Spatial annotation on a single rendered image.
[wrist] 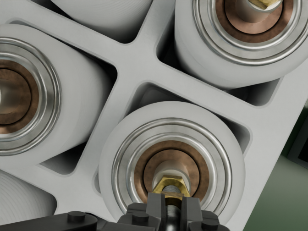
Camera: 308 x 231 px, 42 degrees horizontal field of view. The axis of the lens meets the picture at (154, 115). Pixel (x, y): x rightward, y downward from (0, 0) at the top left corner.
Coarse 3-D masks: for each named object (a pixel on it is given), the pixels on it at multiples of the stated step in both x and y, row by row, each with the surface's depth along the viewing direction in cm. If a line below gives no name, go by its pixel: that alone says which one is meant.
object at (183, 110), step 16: (144, 112) 26; (160, 112) 25; (176, 112) 25; (192, 112) 25; (208, 112) 26; (128, 128) 25; (208, 128) 25; (224, 128) 26; (112, 144) 26; (224, 144) 25; (112, 160) 26; (240, 160) 26; (240, 176) 25; (112, 192) 26; (240, 192) 26; (112, 208) 26; (224, 224) 26
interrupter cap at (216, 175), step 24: (168, 120) 25; (144, 144) 25; (168, 144) 25; (192, 144) 25; (216, 144) 25; (120, 168) 25; (144, 168) 25; (192, 168) 25; (216, 168) 25; (120, 192) 25; (144, 192) 25; (192, 192) 25; (216, 192) 25
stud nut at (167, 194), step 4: (160, 192) 18; (164, 192) 17; (168, 192) 17; (172, 192) 18; (176, 192) 18; (168, 196) 17; (172, 196) 17; (176, 196) 17; (180, 196) 17; (184, 196) 17; (168, 200) 17; (172, 200) 17; (176, 200) 17; (180, 200) 17; (168, 204) 17; (172, 204) 17; (176, 204) 17; (180, 204) 17; (180, 208) 17
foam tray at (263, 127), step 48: (0, 0) 33; (48, 0) 39; (96, 48) 32; (144, 48) 32; (144, 96) 43; (192, 96) 32; (240, 96) 43; (288, 96) 32; (96, 144) 33; (240, 144) 35; (96, 192) 33
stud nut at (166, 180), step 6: (162, 180) 21; (168, 180) 21; (174, 180) 21; (180, 180) 21; (156, 186) 21; (162, 186) 21; (180, 186) 21; (186, 186) 21; (156, 192) 21; (186, 192) 21
